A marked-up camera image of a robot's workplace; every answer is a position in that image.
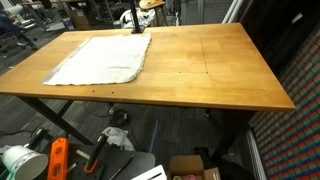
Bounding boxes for black camera stand pole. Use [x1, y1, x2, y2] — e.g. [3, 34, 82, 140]
[129, 0, 146, 35]

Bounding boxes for white pipes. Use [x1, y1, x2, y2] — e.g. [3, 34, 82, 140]
[221, 0, 249, 24]

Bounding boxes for open cardboard box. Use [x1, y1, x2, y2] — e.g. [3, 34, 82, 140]
[167, 154, 222, 180]

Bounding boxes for black pen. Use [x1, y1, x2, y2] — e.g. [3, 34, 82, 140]
[108, 153, 136, 180]

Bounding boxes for multicoloured patterned partition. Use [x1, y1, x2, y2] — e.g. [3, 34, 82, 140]
[248, 28, 320, 180]

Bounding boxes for dark grey side table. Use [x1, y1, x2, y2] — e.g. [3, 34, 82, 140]
[33, 143, 157, 180]

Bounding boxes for orange black bar clamp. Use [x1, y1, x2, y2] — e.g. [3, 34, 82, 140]
[83, 133, 109, 175]

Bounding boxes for white crumpled cloth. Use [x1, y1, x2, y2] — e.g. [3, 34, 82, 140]
[101, 126, 136, 152]

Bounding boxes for white paper sheet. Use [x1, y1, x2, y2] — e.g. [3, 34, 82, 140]
[130, 164, 168, 180]

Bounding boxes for blue stick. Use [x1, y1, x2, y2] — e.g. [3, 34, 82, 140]
[148, 119, 160, 154]

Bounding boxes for white paper cup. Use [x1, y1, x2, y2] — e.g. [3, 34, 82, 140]
[1, 144, 50, 180]

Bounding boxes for round wooden stool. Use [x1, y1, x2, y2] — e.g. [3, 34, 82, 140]
[138, 0, 168, 27]

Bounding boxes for brown cardboard box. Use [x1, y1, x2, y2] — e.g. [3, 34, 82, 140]
[66, 8, 92, 30]

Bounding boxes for black coiled cable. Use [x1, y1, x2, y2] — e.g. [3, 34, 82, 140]
[109, 108, 129, 128]

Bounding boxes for white woven towel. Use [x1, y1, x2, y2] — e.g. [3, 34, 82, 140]
[42, 32, 153, 87]

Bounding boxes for white ribbed strip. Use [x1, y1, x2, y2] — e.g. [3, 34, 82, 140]
[246, 128, 268, 180]

